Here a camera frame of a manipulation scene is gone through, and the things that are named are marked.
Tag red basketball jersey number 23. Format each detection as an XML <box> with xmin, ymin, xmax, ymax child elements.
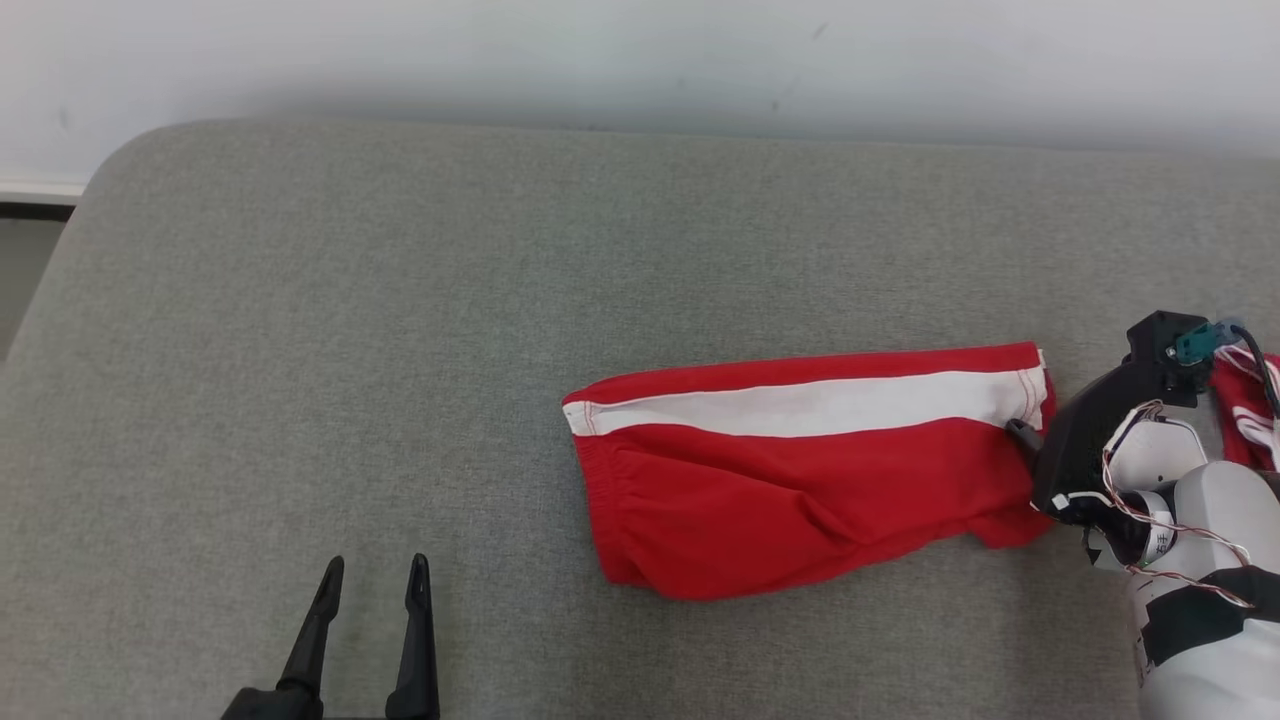
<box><xmin>1208</xmin><ymin>349</ymin><xmax>1280</xmax><ymax>473</ymax></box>

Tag red white twisted wire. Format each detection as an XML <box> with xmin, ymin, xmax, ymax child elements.
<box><xmin>1098</xmin><ymin>345</ymin><xmax>1263</xmax><ymax>609</ymax></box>

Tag teal cable connector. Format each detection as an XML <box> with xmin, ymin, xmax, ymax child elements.
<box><xmin>1174</xmin><ymin>321</ymin><xmax>1230</xmax><ymax>364</ymax></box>

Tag red shorts with white stripe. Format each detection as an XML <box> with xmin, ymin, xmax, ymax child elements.
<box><xmin>561</xmin><ymin>341</ymin><xmax>1059</xmax><ymax>602</ymax></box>

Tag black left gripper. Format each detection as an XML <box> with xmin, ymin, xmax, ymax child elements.
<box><xmin>219</xmin><ymin>552</ymin><xmax>442</xmax><ymax>720</ymax></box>

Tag thin black cable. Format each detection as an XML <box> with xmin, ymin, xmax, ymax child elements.
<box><xmin>1228</xmin><ymin>324</ymin><xmax>1280</xmax><ymax>420</ymax></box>

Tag grey fabric sofa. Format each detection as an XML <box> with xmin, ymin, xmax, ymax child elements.
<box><xmin>0</xmin><ymin>117</ymin><xmax>1280</xmax><ymax>720</ymax></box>

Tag white wall baseboard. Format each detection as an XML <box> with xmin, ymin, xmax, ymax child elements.
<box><xmin>0</xmin><ymin>178</ymin><xmax>88</xmax><ymax>222</ymax></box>

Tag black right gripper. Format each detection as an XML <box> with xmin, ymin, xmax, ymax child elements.
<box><xmin>1004</xmin><ymin>359</ymin><xmax>1203</xmax><ymax>563</ymax></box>

